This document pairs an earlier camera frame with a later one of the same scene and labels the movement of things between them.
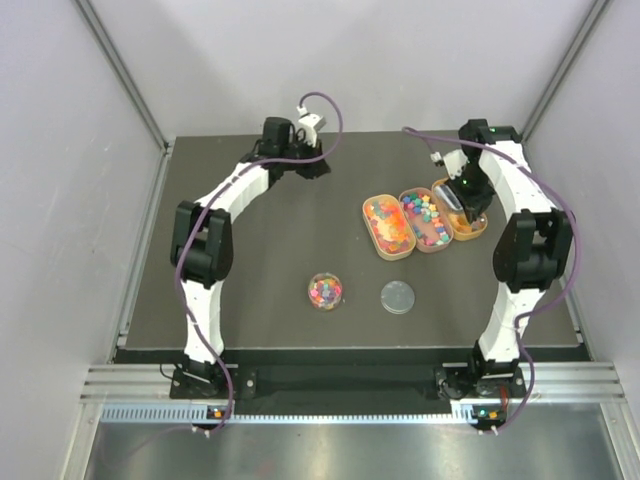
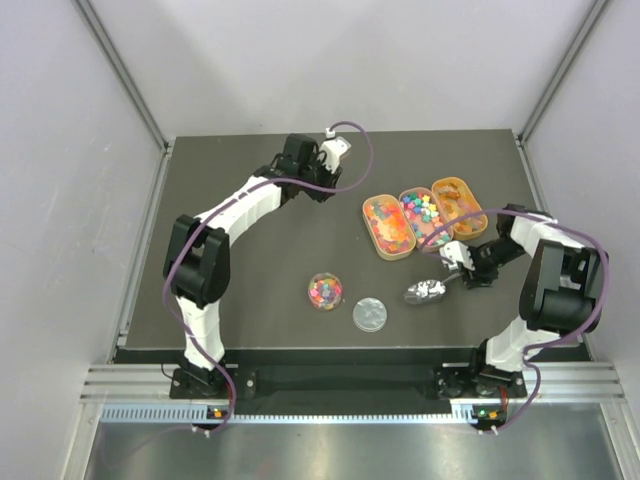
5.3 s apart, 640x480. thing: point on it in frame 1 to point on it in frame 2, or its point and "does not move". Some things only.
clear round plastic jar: (325, 290) does not move
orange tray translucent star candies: (388, 226) does not move
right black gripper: (473, 205) to (477, 277)
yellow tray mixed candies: (462, 229) does not move
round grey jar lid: (397, 297) to (369, 314)
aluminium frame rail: (601, 381) does not move
